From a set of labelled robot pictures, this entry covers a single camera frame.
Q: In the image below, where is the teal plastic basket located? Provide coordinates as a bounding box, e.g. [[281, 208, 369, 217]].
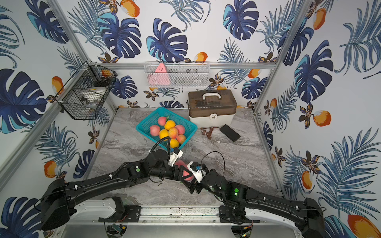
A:
[[136, 108, 197, 150]]

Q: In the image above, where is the yellow peach front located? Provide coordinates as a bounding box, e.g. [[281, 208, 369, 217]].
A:
[[170, 139, 180, 148]]

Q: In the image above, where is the orange pink peach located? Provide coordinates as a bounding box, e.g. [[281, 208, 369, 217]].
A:
[[176, 134, 187, 145], [168, 127, 179, 139]]

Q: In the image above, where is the yellow red peach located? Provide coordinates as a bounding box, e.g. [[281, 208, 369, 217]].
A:
[[164, 120, 176, 131]]

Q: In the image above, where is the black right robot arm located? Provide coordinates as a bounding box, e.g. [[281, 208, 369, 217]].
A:
[[174, 166, 325, 238]]

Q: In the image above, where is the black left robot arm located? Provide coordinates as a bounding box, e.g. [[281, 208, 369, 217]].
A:
[[40, 149, 202, 231]]

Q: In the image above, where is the small brown tool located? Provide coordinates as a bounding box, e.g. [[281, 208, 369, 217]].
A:
[[201, 127, 215, 140]]

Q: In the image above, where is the black phone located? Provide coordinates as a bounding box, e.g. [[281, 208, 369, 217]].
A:
[[220, 125, 241, 142]]

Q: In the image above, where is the brown lidded storage box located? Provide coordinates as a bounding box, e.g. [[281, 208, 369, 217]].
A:
[[187, 90, 237, 128]]

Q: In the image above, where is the pink triangle card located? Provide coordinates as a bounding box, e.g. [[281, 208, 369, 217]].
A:
[[147, 63, 171, 87]]

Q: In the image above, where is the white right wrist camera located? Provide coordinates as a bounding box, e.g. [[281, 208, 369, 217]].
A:
[[187, 161, 207, 183]]

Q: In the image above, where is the aluminium front rail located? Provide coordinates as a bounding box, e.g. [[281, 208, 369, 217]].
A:
[[58, 204, 302, 226]]

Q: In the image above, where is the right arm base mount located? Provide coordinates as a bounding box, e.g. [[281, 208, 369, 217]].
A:
[[218, 205, 252, 225]]

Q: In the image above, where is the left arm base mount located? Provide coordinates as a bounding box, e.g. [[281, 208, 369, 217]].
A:
[[98, 197, 141, 223]]

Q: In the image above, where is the clear wall shelf tray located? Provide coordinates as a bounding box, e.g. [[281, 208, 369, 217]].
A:
[[144, 61, 210, 88]]

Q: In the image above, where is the black wire wall basket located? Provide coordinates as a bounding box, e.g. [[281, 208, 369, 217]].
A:
[[55, 61, 118, 120]]

